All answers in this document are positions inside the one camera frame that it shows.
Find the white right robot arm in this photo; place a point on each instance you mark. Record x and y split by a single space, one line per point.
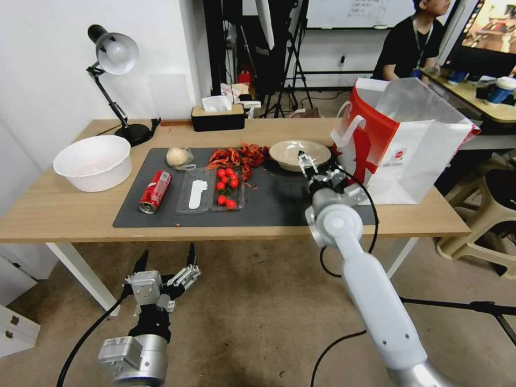
363 282

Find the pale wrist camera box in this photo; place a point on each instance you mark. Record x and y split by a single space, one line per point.
146 288

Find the dark grey table mat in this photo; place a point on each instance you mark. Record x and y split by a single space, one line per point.
274 201

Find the black tissue box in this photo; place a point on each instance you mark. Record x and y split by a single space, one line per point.
217 119

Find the beige plastic stool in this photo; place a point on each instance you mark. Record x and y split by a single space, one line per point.
475 238

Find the red fire extinguisher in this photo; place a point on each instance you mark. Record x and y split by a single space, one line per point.
244 77

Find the beige shallow bowl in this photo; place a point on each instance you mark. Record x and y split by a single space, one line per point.
290 155

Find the person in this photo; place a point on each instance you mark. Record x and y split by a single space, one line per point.
407 48

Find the white table leg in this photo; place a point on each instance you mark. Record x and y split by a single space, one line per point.
84 278
403 256

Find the black desk lamp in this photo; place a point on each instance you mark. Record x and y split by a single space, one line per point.
117 52

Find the dried red chili pile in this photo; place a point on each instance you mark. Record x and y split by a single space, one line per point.
242 157

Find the black floor stand leg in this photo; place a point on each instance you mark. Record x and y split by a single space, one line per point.
475 306

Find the whiteboard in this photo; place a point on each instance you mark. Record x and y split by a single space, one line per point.
354 12

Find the white bun in plastic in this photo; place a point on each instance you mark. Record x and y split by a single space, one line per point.
177 156

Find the red soda can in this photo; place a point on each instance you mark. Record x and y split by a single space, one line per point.
155 191

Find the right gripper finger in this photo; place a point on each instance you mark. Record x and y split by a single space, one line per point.
335 178
308 164

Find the black framed monitor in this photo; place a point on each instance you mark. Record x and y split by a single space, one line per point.
487 36

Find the clear disposable takeout box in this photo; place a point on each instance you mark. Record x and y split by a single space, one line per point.
238 197

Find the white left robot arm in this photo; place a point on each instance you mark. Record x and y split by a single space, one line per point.
135 358

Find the large white plastic bowl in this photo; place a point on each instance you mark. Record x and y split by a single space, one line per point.
92 165

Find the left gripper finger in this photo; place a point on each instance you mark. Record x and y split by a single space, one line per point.
143 264
189 276

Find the black camera tripod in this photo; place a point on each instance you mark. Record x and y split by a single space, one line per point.
296 64

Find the wooden side desk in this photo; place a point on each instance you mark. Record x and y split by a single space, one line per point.
463 96

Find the white drawer cabinet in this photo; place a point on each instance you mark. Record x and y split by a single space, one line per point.
16 330

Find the red white delivery bag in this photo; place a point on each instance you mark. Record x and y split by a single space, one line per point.
407 161

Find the blue paper cup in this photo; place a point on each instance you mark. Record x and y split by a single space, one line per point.
501 92

